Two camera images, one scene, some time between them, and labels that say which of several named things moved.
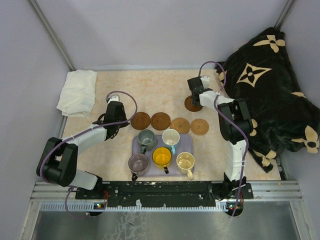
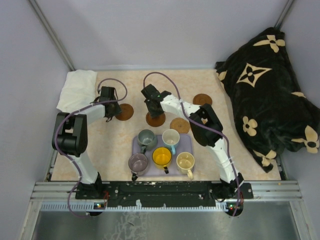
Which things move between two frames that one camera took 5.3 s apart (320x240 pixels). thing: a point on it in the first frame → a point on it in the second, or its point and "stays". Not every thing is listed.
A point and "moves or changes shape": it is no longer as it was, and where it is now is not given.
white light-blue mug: [171, 137] stays
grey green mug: [147, 139] stays
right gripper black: [194, 103] → [153, 114]
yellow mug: [162, 156] stays
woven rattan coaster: [180, 124] stays
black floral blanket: [262, 73] stays
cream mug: [185, 163] stays
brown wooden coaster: [141, 121] → [127, 112]
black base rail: [164, 194] stays
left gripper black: [123, 114] → [116, 111]
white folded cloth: [78, 94] stays
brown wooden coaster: [160, 121] moves or changes shape
